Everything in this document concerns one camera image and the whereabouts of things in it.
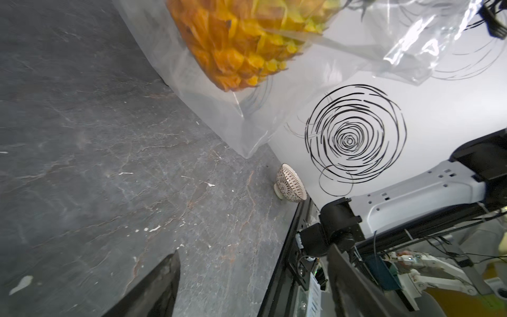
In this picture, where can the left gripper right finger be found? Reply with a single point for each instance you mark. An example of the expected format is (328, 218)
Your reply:
(353, 293)

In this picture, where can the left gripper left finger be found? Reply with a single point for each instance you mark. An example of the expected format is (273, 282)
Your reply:
(155, 294)

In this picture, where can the clear zip-top bag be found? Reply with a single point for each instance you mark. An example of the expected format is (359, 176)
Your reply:
(401, 40)

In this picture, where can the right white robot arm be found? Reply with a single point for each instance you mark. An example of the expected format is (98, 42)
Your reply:
(470, 185)

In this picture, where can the white round sink strainer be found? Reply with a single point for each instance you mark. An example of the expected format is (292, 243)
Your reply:
(288, 186)

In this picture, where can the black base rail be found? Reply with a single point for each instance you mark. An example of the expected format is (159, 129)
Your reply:
(291, 275)

